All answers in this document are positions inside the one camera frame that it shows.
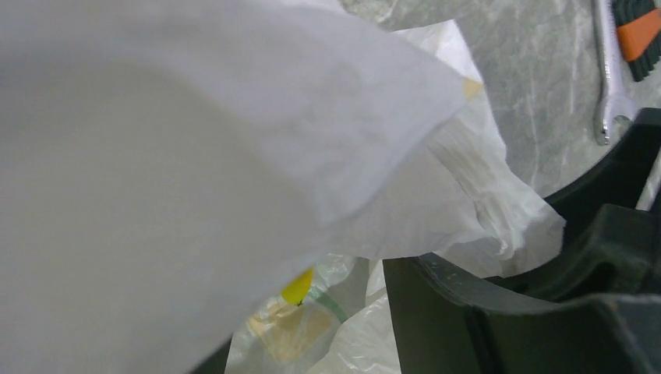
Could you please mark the yellow fake fruit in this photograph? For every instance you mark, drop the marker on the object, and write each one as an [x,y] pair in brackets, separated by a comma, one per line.
[296,291]

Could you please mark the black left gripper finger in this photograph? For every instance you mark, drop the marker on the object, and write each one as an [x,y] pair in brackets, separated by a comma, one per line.
[215,363]

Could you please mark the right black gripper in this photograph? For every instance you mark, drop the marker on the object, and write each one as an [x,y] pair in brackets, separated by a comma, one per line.
[446,320]

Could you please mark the silver wrench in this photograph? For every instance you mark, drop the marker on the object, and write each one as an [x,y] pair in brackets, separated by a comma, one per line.
[616,108]

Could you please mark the white plastic bag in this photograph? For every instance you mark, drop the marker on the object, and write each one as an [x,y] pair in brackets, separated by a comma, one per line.
[168,166]

